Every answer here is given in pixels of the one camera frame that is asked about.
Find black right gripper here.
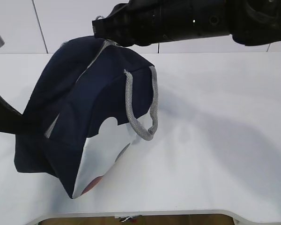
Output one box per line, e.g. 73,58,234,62
92,0,192,46

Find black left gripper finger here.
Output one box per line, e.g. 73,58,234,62
0,95,25,135

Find navy blue lunch bag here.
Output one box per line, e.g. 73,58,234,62
14,36,158,199

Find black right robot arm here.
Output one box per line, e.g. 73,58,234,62
92,0,281,47

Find cables under table edge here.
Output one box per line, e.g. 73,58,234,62
114,214,143,223

